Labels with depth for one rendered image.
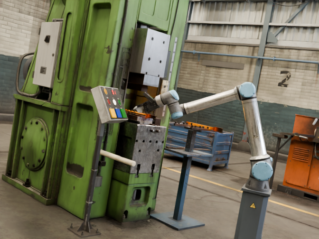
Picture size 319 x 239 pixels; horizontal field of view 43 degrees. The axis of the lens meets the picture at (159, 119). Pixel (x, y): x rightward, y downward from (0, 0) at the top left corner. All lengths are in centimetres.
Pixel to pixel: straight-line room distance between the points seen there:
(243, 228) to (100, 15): 223
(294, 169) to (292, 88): 470
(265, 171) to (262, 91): 847
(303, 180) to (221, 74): 611
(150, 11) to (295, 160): 380
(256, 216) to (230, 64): 900
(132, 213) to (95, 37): 166
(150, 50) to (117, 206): 145
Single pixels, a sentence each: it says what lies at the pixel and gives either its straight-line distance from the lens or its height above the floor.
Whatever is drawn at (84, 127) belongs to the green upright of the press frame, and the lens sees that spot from 382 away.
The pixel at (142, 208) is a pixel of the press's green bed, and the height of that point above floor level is 12.
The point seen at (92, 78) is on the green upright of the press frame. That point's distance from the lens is 380.
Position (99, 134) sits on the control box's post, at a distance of 329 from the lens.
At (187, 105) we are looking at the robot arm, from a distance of 327.
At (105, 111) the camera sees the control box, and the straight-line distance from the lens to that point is 310.
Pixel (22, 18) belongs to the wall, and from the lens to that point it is 982.
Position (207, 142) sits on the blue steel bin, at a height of 48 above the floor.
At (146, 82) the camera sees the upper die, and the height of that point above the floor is 129.
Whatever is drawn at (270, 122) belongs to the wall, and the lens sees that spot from 1131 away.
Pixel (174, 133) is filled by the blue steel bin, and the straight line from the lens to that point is 769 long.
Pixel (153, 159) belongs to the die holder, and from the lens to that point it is 383.
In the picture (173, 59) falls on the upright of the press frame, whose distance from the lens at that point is 412.
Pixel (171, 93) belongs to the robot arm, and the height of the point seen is 124.
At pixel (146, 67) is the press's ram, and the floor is 143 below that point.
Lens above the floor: 123
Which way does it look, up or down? 4 degrees down
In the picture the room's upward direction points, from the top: 10 degrees clockwise
